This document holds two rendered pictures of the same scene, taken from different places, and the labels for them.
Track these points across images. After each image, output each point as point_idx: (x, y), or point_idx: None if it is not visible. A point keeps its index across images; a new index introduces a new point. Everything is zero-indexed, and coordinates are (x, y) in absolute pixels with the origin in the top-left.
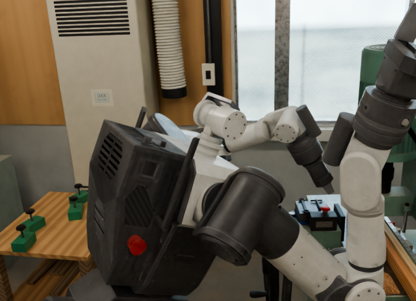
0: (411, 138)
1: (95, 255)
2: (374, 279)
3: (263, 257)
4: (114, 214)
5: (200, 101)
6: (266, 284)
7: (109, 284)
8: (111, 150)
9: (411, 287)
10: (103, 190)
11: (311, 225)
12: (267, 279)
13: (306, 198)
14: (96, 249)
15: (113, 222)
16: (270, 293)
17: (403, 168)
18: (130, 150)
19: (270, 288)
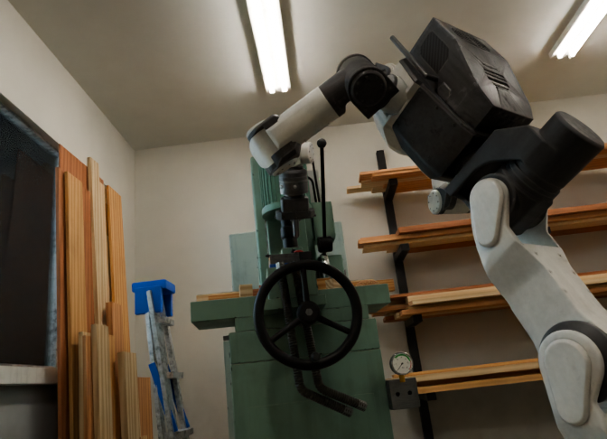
0: (323, 189)
1: (508, 106)
2: None
3: (305, 302)
4: (511, 70)
5: (382, 64)
6: (296, 358)
7: (531, 121)
8: (468, 37)
9: (378, 281)
10: (488, 58)
11: (312, 259)
12: (290, 355)
13: (197, 303)
14: (506, 100)
15: (513, 76)
16: (359, 310)
17: (272, 244)
18: (485, 42)
19: (359, 302)
